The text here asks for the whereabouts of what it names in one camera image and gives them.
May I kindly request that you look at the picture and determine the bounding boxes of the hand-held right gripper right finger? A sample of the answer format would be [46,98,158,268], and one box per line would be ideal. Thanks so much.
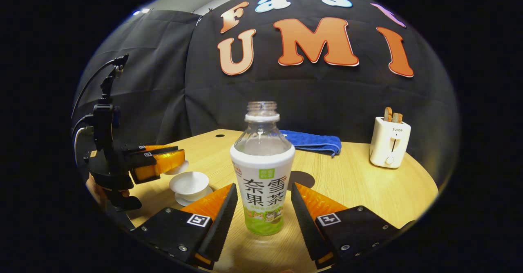
[291,183,415,269]

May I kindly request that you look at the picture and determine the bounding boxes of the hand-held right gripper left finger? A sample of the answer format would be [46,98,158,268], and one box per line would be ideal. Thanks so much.
[131,183,238,270]

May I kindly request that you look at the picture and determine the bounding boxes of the white teacup lid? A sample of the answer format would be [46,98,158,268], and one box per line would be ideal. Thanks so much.
[165,161,190,175]

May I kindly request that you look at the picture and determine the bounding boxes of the white teacup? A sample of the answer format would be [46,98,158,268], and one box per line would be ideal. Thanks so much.
[169,171,209,196]

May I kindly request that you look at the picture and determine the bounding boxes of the dark round coaster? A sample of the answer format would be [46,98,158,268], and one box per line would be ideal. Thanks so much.
[287,171,315,191]

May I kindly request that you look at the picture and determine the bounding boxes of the water bottle green white label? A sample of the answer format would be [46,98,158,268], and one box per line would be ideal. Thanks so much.
[230,101,295,236]

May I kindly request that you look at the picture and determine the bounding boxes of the blue towel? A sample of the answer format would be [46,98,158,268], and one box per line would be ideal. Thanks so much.
[280,130,342,158]

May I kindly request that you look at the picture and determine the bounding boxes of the white toaster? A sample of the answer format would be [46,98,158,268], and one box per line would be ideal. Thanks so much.
[369,116,411,168]

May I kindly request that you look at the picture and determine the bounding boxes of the black backdrop cloth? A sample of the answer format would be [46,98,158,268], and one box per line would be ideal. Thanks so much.
[73,0,460,183]

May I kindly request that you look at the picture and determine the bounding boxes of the black cable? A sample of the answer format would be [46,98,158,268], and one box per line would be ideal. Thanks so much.
[71,58,123,119]

